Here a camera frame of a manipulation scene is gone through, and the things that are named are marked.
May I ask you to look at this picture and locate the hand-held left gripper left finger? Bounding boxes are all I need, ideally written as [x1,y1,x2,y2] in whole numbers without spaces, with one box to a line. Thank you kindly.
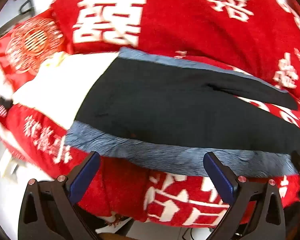
[18,151,101,240]

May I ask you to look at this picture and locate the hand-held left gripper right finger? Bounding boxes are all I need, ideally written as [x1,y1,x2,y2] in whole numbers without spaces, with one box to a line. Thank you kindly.
[204,151,287,240]

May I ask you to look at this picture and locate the black pants with blue lining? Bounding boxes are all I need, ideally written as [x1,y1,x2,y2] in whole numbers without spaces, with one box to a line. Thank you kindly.
[65,47,300,178]

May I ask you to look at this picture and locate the white cloth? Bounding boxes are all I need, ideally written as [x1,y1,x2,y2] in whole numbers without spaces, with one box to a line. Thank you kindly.
[0,51,121,132]

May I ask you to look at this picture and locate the red cushion with gold ornament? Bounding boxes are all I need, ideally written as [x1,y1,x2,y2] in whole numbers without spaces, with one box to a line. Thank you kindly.
[0,8,67,80]

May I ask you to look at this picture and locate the red printed blanket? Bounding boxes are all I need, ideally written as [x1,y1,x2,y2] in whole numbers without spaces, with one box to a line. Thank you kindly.
[0,0,300,229]

